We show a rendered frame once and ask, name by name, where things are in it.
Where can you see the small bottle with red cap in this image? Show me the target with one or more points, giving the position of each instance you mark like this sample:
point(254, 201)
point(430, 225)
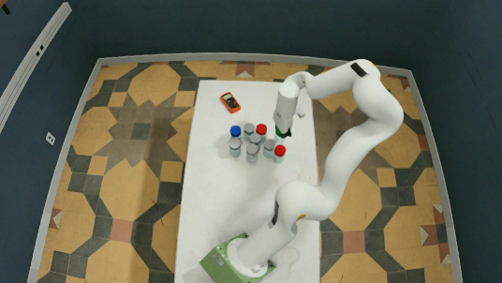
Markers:
point(261, 129)
point(279, 153)

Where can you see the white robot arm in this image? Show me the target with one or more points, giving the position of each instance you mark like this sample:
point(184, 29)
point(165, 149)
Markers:
point(296, 200)

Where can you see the orange digital multimeter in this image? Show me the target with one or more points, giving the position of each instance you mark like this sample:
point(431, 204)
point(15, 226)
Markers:
point(231, 103)

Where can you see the green-capped bottle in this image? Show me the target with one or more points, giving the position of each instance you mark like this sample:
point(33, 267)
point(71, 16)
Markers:
point(277, 136)

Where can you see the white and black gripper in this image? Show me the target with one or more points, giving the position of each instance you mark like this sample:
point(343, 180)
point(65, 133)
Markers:
point(284, 125)

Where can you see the blue bottle cap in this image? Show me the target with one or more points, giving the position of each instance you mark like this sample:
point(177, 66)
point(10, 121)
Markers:
point(235, 133)

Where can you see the small bottle with grey cap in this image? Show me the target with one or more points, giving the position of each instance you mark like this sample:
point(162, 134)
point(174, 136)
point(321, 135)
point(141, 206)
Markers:
point(248, 130)
point(268, 148)
point(235, 147)
point(255, 138)
point(251, 152)

